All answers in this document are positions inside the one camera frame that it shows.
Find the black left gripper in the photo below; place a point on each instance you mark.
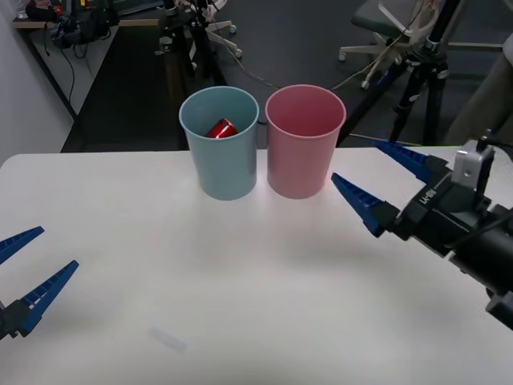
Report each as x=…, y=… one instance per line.
x=3, y=322

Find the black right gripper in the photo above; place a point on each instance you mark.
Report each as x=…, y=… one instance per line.
x=437, y=216

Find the red drink can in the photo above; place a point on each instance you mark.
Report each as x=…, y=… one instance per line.
x=221, y=129

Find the pink plastic bin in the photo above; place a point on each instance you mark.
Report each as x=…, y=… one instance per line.
x=298, y=168

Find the person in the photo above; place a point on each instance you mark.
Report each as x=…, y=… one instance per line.
x=489, y=100

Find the black tripod with blue clamps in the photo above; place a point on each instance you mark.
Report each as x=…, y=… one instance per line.
x=435, y=48

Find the pale blue plastic bin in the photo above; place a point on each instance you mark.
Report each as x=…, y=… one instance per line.
x=224, y=168

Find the grey office chair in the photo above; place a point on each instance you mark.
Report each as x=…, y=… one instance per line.
x=372, y=14

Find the white chair base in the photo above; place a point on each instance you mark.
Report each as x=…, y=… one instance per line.
x=232, y=50

